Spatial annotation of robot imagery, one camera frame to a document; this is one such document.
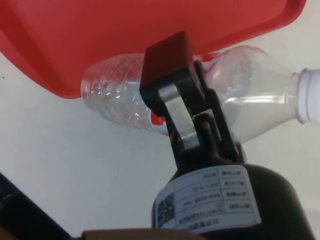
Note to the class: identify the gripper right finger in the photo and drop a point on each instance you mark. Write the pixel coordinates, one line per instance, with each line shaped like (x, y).
(220, 125)

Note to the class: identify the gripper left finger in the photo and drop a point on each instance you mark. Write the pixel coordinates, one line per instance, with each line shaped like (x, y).
(165, 65)

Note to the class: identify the clear plastic bottle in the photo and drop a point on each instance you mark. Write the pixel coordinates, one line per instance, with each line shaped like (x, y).
(262, 100)

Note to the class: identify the red plastic tray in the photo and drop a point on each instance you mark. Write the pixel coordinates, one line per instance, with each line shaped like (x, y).
(75, 37)

